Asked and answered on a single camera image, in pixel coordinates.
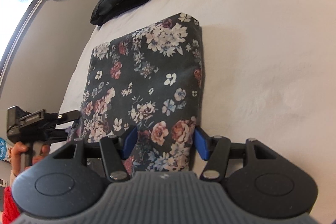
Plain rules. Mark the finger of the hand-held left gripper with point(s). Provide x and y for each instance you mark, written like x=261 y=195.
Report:
x=68 y=116
x=59 y=134

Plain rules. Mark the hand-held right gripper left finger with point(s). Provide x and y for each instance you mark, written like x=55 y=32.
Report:
x=130 y=142

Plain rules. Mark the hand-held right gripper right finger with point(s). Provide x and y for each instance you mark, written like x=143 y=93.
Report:
x=201 y=144

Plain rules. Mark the floral print pants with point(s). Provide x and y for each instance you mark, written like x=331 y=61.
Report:
x=147 y=77

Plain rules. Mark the person's left forearm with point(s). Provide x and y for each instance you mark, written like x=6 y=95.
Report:
x=9 y=203

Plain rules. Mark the person's left hand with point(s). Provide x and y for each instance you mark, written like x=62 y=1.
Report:
x=19 y=153

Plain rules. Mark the blue and white packet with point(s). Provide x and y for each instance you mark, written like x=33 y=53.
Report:
x=4 y=149

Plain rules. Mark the white bed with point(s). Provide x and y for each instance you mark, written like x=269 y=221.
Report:
x=262 y=56

